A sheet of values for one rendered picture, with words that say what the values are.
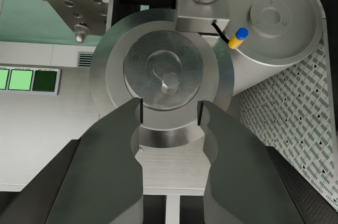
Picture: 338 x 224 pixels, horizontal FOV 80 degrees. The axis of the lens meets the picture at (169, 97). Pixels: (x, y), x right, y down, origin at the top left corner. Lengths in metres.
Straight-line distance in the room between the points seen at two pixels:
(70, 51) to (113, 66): 3.15
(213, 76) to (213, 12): 0.06
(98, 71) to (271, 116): 0.27
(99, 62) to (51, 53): 3.24
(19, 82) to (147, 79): 0.50
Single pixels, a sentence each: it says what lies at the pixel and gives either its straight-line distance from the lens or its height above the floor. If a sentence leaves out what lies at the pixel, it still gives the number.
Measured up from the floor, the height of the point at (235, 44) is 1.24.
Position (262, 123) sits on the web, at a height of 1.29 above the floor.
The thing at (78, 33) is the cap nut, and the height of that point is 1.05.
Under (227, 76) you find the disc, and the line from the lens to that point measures 0.22.
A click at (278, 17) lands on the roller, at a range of 0.28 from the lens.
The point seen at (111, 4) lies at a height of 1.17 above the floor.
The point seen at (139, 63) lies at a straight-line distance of 0.19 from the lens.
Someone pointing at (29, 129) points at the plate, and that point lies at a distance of 0.62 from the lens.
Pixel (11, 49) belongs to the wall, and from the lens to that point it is 3.76.
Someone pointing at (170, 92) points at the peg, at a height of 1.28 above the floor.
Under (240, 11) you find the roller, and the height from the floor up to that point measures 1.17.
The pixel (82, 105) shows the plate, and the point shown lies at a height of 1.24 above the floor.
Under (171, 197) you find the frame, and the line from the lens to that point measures 0.56.
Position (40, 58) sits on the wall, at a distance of 3.49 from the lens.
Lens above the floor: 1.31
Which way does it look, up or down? 11 degrees down
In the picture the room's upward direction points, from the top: 178 degrees counter-clockwise
